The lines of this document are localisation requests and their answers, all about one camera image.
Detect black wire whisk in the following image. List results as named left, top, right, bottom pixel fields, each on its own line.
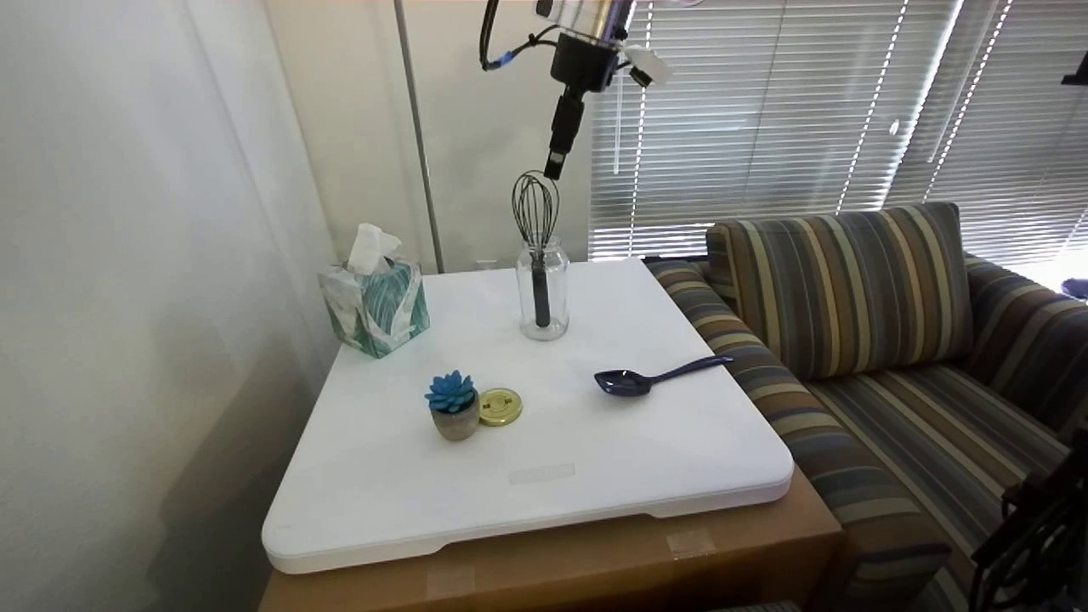
left=508, top=168, right=564, bottom=333

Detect black plastic spoon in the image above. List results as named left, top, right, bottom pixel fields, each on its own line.
left=591, top=354, right=735, bottom=401

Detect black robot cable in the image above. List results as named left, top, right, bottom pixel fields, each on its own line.
left=477, top=0, right=569, bottom=74

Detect gold jar lid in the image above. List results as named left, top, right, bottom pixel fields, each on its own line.
left=477, top=383, right=526, bottom=432

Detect white wall conduit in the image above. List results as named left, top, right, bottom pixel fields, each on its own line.
left=390, top=0, right=450, bottom=277

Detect white table board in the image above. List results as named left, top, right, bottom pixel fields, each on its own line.
left=258, top=260, right=799, bottom=579

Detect striped sofa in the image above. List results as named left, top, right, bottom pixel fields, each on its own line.
left=644, top=253, right=1088, bottom=612

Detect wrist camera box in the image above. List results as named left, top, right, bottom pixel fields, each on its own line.
left=619, top=45, right=672, bottom=92

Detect black metal stand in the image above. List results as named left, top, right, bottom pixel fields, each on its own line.
left=965, top=420, right=1088, bottom=612

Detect brown cardboard box base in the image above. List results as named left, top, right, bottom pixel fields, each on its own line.
left=256, top=468, right=846, bottom=612

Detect white window blinds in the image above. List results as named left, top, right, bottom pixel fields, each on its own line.
left=587, top=0, right=912, bottom=264
left=893, top=0, right=1088, bottom=287

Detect teal patterned tissue box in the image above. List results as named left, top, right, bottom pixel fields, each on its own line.
left=316, top=222, right=434, bottom=360

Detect clear glass jar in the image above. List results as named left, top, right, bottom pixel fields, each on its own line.
left=513, top=243, right=574, bottom=345

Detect striped sofa cushion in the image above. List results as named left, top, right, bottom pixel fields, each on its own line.
left=702, top=199, right=979, bottom=383

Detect small potted blue succulent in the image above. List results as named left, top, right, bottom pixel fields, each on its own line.
left=423, top=367, right=483, bottom=445

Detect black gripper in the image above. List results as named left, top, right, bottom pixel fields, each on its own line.
left=540, top=26, right=629, bottom=184

